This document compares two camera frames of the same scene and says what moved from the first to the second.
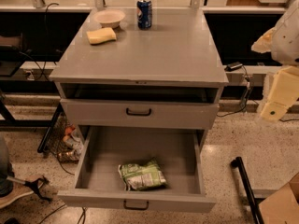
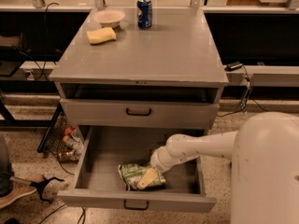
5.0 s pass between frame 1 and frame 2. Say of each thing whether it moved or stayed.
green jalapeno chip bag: stayed
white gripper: moved
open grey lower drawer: stayed
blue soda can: stayed
